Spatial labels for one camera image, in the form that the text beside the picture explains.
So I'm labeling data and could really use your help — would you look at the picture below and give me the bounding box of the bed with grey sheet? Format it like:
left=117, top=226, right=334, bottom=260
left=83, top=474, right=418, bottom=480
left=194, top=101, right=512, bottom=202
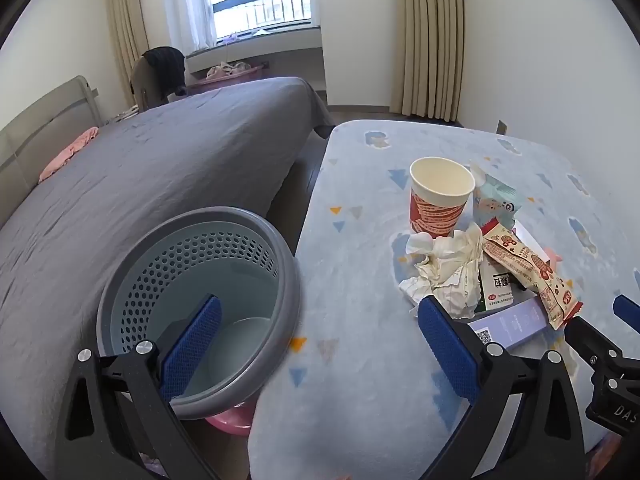
left=0, top=76, right=337, bottom=480

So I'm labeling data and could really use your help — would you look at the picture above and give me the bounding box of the orange patterned snack wrapper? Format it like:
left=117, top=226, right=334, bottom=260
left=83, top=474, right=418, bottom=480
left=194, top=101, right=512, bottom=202
left=481, top=220, right=585, bottom=331

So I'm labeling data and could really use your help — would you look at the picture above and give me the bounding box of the pink storage bin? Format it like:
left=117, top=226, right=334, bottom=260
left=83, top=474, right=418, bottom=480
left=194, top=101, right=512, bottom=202
left=187, top=65, right=268, bottom=95

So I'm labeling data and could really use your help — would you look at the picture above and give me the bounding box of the grey bed headboard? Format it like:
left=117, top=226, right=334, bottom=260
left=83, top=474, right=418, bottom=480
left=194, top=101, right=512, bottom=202
left=0, top=76, right=101, bottom=231

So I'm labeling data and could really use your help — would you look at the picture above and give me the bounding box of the beige curtain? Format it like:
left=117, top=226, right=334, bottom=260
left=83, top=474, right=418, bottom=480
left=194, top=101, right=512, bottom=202
left=105, top=0, right=151, bottom=56
left=400, top=0, right=466, bottom=123

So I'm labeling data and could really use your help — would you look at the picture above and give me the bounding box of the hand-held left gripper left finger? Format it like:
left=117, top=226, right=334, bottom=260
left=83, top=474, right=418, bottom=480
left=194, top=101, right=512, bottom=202
left=55, top=295, right=223, bottom=480

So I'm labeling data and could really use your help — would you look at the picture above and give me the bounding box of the beige chair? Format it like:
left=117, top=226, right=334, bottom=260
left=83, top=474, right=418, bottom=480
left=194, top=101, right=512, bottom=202
left=131, top=47, right=188, bottom=111

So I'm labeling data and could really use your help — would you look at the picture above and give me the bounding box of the pink basin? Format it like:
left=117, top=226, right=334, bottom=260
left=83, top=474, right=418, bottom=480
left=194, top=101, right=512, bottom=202
left=205, top=402, right=256, bottom=436

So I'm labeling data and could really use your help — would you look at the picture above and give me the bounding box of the long lavender box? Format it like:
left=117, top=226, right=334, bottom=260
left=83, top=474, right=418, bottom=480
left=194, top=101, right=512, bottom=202
left=467, top=295, right=556, bottom=351

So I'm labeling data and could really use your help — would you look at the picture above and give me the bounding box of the red printed paper cup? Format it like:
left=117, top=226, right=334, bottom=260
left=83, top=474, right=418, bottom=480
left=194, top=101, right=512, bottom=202
left=409, top=156, right=476, bottom=238

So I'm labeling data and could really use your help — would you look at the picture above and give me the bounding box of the small white green carton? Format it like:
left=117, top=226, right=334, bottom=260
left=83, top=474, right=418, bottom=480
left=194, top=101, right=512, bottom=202
left=477, top=260, right=516, bottom=313

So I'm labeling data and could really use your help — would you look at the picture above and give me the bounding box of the pile of light clothes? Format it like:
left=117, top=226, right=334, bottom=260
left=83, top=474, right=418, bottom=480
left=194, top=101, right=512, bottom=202
left=206, top=61, right=253, bottom=80

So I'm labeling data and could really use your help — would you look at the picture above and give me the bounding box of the grey perforated waste basket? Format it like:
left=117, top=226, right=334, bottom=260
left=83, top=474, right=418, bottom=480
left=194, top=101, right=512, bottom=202
left=96, top=205, right=301, bottom=421

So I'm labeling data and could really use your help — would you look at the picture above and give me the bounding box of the white window bench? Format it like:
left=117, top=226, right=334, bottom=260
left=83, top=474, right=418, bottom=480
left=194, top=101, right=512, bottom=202
left=185, top=25, right=323, bottom=78

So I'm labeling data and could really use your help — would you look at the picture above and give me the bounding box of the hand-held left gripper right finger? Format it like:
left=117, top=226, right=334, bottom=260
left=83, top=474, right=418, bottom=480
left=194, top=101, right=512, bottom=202
left=417, top=296, right=586, bottom=480

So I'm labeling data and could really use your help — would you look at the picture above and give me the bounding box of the teal wet wipe packet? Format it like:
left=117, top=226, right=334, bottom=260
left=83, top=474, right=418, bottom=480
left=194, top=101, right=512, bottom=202
left=470, top=162, right=523, bottom=233

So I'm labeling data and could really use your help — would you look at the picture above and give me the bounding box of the black garment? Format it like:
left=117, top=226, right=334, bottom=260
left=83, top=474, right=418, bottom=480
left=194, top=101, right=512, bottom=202
left=142, top=46, right=188, bottom=98

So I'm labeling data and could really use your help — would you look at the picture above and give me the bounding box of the white printed card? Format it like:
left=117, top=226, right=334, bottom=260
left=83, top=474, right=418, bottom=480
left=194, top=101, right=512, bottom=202
left=510, top=220, right=538, bottom=248

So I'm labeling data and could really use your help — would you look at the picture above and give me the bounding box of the white sheer curtain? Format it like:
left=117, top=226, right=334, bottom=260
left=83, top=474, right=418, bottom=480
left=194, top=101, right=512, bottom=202
left=177, top=0, right=218, bottom=53

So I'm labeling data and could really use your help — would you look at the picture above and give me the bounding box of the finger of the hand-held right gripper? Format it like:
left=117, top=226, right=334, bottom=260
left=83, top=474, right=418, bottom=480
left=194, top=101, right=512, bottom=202
left=565, top=314, right=626, bottom=376
left=614, top=296, right=640, bottom=335

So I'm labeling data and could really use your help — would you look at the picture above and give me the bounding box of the pink cloth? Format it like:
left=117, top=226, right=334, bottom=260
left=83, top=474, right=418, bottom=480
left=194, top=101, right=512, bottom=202
left=39, top=126, right=100, bottom=183

